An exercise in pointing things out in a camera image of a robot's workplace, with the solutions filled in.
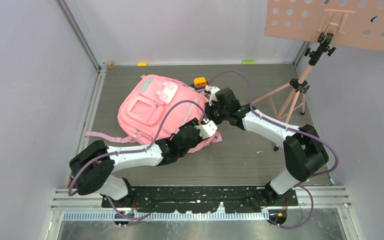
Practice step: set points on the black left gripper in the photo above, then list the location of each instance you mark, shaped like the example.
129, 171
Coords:
195, 122

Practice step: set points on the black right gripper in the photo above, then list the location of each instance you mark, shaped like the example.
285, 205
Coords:
209, 107

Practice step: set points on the pink student backpack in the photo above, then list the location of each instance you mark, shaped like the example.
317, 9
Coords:
155, 109

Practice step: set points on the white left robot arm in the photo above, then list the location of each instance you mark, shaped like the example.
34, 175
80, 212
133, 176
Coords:
93, 167

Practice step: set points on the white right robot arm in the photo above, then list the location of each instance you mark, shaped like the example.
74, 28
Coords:
304, 154

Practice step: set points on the yellow blue toy truck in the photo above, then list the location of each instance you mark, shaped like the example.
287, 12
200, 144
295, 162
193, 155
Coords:
199, 83

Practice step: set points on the green tape marker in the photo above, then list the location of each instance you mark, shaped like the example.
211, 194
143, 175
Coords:
248, 62

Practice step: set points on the small wooden block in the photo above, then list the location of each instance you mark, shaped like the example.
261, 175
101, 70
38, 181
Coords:
110, 64

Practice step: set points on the pink music stand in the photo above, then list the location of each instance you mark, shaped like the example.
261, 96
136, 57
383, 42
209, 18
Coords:
330, 23

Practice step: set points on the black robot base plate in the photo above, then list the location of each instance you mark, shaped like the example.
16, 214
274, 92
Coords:
200, 199

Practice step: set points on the aluminium frame rail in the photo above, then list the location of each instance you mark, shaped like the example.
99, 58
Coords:
79, 208

